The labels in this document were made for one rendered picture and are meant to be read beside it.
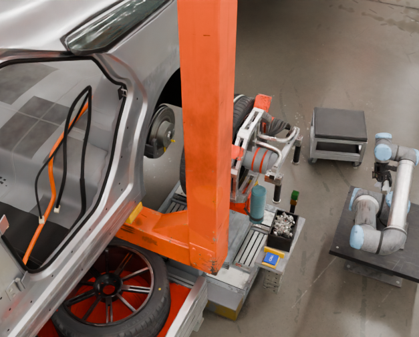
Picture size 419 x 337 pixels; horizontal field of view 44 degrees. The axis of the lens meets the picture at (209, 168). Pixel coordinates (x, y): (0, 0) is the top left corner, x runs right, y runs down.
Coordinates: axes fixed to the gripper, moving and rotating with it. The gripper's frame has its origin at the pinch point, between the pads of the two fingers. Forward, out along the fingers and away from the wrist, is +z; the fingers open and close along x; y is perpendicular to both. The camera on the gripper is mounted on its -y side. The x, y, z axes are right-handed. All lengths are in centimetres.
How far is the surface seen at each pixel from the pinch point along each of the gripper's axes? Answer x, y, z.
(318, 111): -107, -30, -21
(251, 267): -39, 76, 47
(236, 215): -61, 73, 19
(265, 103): -23, 65, -64
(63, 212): -41, 182, -26
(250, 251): -53, 68, 45
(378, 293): 6, 10, 68
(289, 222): -10, 63, 6
